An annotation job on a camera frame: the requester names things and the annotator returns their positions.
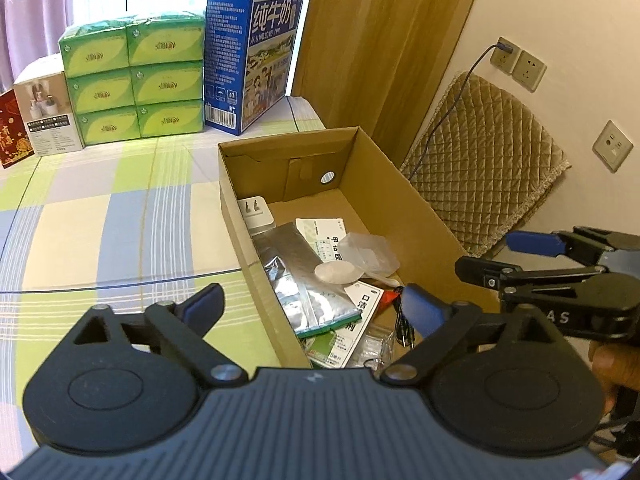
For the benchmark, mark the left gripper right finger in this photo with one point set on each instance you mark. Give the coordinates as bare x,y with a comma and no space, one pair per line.
442,327

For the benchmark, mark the blue milk carton box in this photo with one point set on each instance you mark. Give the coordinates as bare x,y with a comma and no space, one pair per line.
248,51

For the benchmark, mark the pink curtain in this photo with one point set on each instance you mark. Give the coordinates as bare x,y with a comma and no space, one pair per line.
30,29

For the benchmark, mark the wall power socket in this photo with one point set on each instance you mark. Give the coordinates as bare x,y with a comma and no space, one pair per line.
505,55

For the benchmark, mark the silver foil pouch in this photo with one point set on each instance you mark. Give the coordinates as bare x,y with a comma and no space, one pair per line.
311,306

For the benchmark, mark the white blue medicine box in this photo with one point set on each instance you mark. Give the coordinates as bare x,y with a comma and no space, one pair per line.
323,236

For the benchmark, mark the wall data socket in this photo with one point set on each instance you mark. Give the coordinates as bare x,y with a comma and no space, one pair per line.
612,146

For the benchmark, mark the red gift envelope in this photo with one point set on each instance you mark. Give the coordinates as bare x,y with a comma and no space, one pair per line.
14,141

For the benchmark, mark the right hand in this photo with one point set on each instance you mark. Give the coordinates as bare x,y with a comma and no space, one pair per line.
616,366

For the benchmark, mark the white product box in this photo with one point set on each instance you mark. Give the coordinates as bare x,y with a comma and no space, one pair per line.
47,115

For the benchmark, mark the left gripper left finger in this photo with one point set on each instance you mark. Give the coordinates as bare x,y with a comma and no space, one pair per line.
180,330

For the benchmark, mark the white power adapter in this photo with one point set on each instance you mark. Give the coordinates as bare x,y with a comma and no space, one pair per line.
256,215

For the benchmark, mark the red candy packet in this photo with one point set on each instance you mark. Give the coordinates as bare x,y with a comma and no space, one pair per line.
391,298

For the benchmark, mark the beige plastic spoon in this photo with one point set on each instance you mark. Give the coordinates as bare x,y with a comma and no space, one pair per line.
340,272

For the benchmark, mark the quilted chair cushion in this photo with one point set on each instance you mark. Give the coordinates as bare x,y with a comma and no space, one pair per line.
485,163

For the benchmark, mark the wooden wardrobe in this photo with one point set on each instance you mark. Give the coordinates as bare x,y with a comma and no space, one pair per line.
377,64

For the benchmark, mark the green white oral box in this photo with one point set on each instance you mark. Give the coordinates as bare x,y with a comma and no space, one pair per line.
335,348

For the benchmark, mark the clear plastic container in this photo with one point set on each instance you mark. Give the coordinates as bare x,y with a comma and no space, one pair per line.
374,350

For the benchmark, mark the checkered tablecloth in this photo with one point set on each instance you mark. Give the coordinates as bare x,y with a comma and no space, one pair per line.
123,224

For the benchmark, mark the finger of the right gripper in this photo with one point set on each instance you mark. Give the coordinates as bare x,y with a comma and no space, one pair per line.
499,276
580,243

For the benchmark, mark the brown cardboard box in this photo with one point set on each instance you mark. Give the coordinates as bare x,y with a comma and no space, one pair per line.
327,184

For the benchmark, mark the green tissue box pack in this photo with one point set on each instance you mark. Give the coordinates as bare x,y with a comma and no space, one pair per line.
136,77

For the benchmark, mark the clear plastic lid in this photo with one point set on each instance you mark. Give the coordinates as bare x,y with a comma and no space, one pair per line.
371,253

